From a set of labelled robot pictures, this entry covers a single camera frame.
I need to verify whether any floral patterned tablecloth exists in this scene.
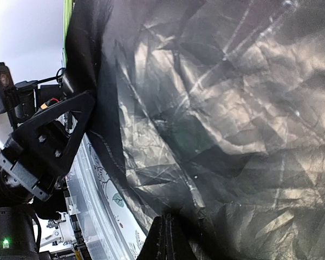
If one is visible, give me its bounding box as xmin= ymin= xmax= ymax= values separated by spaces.
xmin=81 ymin=135 xmax=146 ymax=259

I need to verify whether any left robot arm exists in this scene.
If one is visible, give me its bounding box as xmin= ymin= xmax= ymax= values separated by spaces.
xmin=0 ymin=91 xmax=95 ymax=259

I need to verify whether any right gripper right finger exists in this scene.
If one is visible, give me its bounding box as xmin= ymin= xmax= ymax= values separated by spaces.
xmin=165 ymin=214 xmax=195 ymax=260

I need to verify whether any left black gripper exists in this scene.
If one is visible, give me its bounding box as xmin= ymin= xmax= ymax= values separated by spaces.
xmin=0 ymin=91 xmax=95 ymax=210

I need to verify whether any black wrapping paper sheet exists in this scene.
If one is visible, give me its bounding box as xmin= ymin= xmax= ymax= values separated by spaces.
xmin=66 ymin=1 xmax=325 ymax=259

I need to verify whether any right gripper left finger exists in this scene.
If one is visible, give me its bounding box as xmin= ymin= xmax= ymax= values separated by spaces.
xmin=137 ymin=216 xmax=166 ymax=260

